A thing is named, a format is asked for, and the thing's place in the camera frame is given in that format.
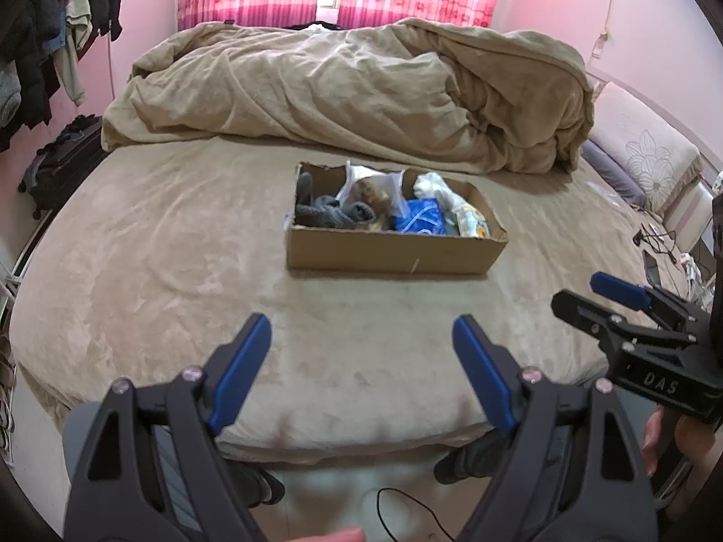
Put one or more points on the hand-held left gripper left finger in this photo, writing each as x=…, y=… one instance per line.
x=243, y=372

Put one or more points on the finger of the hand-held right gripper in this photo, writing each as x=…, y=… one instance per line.
x=587, y=316
x=621, y=289

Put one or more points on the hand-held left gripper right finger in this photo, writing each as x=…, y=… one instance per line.
x=483, y=372

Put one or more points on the yellow printed packet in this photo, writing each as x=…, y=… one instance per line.
x=471, y=220

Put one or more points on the brown cardboard box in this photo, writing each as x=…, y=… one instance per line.
x=384, y=251

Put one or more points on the blue tissue packet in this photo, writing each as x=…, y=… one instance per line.
x=421, y=217

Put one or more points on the grey socks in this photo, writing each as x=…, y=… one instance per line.
x=333, y=215

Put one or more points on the white socks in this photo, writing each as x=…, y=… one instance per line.
x=435, y=186

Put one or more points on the clear zip bag of snacks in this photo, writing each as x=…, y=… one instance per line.
x=367, y=192

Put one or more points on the person's right hand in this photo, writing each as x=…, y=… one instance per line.
x=652, y=440

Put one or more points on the person's left hand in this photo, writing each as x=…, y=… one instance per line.
x=339, y=536

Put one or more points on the black phone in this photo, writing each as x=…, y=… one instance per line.
x=651, y=270

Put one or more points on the clear plastic wrapper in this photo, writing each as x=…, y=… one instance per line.
x=604, y=192

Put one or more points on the grey pillow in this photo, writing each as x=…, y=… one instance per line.
x=613, y=175

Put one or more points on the floral pillow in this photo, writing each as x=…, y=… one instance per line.
x=638, y=141

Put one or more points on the black suitcase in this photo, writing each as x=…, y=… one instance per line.
x=62, y=164

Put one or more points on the beige fleece blanket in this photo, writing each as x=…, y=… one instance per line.
x=339, y=90

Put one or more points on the pile of hanging clothes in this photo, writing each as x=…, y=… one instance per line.
x=34, y=56

